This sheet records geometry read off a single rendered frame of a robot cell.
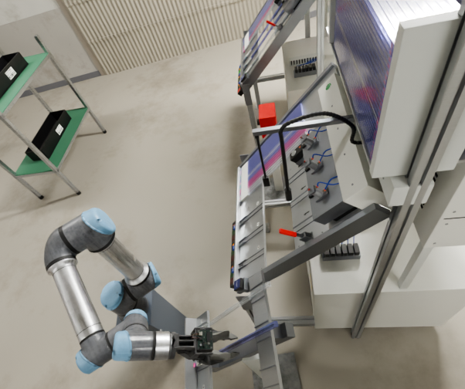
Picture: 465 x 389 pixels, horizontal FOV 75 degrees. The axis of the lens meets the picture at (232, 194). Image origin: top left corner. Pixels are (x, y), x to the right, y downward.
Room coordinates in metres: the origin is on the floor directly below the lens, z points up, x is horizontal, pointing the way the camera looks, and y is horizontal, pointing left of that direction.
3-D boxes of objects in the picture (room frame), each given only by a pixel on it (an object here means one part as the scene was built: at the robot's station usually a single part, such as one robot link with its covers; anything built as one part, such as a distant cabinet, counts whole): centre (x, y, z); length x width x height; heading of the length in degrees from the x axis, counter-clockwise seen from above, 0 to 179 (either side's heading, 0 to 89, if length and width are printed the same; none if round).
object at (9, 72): (2.73, 1.45, 1.01); 0.57 x 0.17 x 0.11; 162
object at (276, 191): (1.48, -0.37, 0.39); 0.24 x 0.24 x 0.78; 72
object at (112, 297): (0.67, 0.64, 0.72); 0.13 x 0.12 x 0.14; 107
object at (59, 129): (2.73, 1.45, 0.41); 0.57 x 0.17 x 0.11; 162
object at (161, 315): (0.67, 0.65, 0.28); 0.18 x 0.18 x 0.55; 80
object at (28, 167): (2.73, 1.45, 0.55); 0.91 x 0.46 x 1.10; 162
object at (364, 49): (0.63, -0.46, 1.52); 0.51 x 0.13 x 0.27; 162
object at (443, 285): (0.65, -0.59, 0.31); 0.70 x 0.65 x 0.62; 162
